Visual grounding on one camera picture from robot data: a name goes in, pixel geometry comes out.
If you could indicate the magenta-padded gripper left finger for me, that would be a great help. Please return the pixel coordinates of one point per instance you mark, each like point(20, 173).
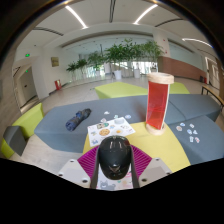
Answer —
point(80, 170)

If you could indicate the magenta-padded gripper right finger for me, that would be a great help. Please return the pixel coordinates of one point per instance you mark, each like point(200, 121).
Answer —
point(150, 170)

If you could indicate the black computer mouse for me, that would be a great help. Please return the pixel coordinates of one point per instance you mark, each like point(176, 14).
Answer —
point(114, 156)

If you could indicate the white sticker sheet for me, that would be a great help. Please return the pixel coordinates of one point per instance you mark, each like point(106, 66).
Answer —
point(98, 132)

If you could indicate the grey upholstered bench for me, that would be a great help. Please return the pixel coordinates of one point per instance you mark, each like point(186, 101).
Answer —
point(210, 146)
point(196, 105)
point(53, 130)

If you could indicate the folded dark blue umbrella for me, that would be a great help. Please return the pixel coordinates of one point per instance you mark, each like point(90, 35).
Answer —
point(77, 120)

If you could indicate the small cartoon sticker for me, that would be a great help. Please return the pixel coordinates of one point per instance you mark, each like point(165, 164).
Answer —
point(195, 132)
point(179, 128)
point(191, 125)
point(189, 131)
point(182, 124)
point(197, 140)
point(191, 138)

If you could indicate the small white sticker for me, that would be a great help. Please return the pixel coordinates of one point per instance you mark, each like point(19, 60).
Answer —
point(106, 112)

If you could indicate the red cylinder with wooden caps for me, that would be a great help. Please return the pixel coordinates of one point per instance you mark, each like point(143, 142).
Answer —
point(156, 106)

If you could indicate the dark grey seat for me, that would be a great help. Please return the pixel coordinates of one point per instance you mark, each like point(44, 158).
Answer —
point(15, 140)

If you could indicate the lime green upholstered bench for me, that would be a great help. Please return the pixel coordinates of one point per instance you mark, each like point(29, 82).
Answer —
point(180, 88)
point(30, 118)
point(120, 90)

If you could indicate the red fire extinguisher box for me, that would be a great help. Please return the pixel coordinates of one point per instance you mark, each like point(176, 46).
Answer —
point(57, 84)

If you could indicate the wooden framed chair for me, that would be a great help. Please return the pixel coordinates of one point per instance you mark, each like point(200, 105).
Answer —
point(213, 95)

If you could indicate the group of potted plants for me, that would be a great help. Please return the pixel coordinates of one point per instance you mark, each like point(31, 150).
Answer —
point(116, 53)

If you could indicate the green exit sign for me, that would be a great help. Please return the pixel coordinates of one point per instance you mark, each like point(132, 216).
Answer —
point(27, 55)

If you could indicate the group of ceiling light strips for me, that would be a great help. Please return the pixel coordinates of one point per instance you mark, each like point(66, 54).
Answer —
point(76, 15)

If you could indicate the brown wall plaque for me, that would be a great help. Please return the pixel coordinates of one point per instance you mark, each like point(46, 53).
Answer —
point(54, 61)

